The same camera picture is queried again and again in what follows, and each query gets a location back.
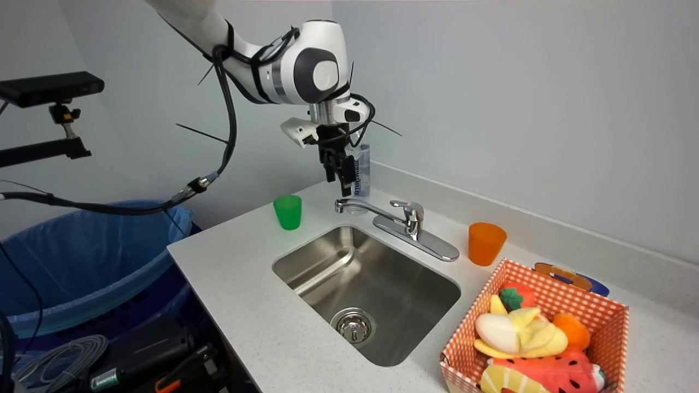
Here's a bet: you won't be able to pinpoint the blue round toy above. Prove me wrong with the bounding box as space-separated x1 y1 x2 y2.
580 275 614 299

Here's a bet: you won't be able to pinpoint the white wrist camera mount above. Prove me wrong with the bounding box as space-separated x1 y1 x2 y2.
279 115 323 151

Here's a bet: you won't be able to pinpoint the green plastic cup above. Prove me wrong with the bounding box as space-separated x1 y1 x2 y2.
270 192 303 234

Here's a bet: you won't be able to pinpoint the chrome tap spout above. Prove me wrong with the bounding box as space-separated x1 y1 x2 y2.
331 197 406 230

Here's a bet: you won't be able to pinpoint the orange toy fruit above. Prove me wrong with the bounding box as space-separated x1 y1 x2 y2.
553 311 594 351

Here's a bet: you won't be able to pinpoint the brown toy pretzel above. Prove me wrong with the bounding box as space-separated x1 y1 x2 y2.
531 260 594 294

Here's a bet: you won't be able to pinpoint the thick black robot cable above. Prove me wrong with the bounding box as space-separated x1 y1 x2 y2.
0 24 301 219

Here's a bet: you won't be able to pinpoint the chrome tap base with lever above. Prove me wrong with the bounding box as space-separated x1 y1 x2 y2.
372 199 463 265

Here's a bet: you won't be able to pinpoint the red toy strawberry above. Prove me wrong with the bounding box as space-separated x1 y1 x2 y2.
496 280 542 314

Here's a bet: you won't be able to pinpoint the red toy watermelon slice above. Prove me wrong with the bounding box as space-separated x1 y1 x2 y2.
491 347 607 393

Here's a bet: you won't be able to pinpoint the orange checkered paper basket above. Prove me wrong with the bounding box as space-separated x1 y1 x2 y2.
437 258 630 393

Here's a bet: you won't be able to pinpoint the blue lined trash bin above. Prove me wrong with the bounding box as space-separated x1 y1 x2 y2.
0 199 196 342

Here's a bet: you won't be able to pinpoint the orange plastic cup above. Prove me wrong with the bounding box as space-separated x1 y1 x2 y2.
465 221 509 269

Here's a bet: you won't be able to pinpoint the black power tool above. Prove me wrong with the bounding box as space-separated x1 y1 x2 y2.
84 327 245 393

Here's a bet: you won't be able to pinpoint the yellow toy lemon slice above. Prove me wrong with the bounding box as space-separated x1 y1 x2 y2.
476 362 529 393

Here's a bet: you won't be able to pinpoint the metal sink drain strainer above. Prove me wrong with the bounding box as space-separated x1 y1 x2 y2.
327 305 375 347

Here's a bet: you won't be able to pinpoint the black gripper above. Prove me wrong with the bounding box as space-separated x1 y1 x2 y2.
315 121 359 189

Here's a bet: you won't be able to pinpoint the coiled grey cable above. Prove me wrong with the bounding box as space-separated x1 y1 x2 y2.
11 332 114 393

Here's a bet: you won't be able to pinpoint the black bar camera on stand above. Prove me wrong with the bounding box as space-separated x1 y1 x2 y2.
0 69 106 170

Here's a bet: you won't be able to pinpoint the stainless steel sink basin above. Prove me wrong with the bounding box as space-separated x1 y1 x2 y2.
270 223 463 370

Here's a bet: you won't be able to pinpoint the yellow white toy fruit slices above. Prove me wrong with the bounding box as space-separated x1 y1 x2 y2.
471 303 570 362

